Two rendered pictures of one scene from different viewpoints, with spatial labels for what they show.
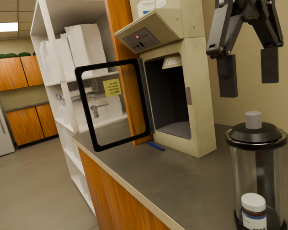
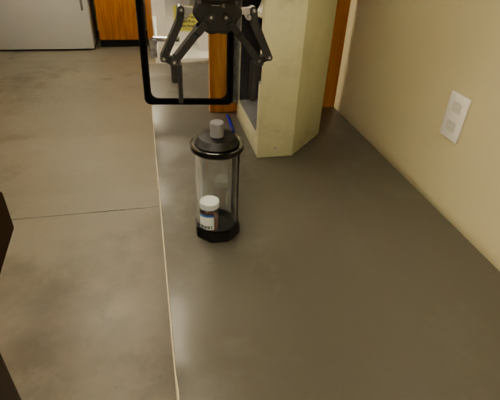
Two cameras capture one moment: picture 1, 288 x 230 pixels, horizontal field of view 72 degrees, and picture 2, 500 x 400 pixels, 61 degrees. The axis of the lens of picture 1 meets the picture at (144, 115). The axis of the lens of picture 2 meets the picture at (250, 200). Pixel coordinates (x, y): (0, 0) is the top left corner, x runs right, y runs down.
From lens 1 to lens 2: 66 cm
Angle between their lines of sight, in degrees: 26
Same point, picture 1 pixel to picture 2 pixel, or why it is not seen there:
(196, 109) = (267, 93)
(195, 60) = (281, 22)
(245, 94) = (391, 91)
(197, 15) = not seen: outside the picture
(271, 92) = (413, 104)
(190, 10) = not seen: outside the picture
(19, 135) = (105, 20)
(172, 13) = not seen: outside the picture
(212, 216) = (193, 209)
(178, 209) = (174, 193)
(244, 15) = (197, 32)
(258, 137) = (202, 144)
